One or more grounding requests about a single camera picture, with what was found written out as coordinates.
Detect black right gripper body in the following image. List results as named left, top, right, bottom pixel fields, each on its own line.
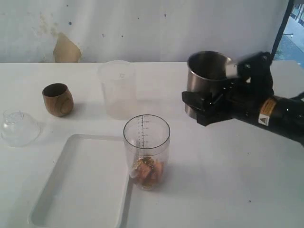
left=209, top=64, right=275, bottom=124

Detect stainless steel cup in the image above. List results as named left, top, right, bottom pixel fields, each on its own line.
left=184, top=50, right=238, bottom=119

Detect wooden cubes and gold coins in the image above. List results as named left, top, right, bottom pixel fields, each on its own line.
left=130, top=156, right=165, bottom=190

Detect brown wooden cup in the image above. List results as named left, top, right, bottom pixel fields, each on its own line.
left=42, top=83, right=74, bottom=117

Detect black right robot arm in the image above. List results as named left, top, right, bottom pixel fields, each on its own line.
left=182, top=51, right=304, bottom=143

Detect clear graduated shaker cup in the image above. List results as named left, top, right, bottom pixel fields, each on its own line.
left=123, top=114, right=171, bottom=190

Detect clear strainer lid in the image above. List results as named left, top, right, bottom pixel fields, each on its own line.
left=0, top=109, right=40, bottom=147

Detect translucent frosted plastic cup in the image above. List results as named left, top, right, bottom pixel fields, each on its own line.
left=97, top=60, right=136, bottom=120

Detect white rectangular tray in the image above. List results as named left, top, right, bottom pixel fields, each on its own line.
left=28, top=134, right=129, bottom=228

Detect dark window frame post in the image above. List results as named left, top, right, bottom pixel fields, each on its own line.
left=271, top=0, right=294, bottom=60

